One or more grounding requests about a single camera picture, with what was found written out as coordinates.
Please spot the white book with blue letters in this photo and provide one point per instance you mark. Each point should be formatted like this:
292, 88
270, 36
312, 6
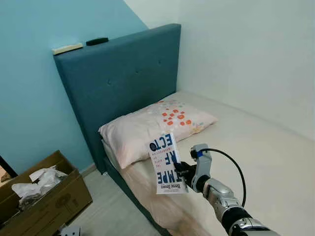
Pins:
165, 169

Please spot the pink dotted pillow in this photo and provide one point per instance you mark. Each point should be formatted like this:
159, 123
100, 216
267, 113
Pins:
142, 128

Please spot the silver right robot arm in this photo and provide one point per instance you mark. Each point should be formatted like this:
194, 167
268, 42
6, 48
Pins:
226, 201

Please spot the beige mattress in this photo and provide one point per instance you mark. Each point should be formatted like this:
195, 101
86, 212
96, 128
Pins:
266, 147

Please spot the blue upholstered headboard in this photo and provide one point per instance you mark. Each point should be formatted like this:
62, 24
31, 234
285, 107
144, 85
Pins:
118, 78

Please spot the brown cardboard box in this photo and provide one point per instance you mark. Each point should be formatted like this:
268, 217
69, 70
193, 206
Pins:
54, 201

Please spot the crumpled clear plastic bag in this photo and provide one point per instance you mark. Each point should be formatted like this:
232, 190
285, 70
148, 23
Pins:
34, 184

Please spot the white remote control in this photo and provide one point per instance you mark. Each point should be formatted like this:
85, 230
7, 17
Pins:
68, 48

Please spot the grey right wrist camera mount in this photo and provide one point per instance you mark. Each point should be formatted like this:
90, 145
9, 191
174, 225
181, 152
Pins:
202, 164

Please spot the dark blue door frame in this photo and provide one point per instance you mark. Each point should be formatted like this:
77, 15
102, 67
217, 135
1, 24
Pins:
7, 166

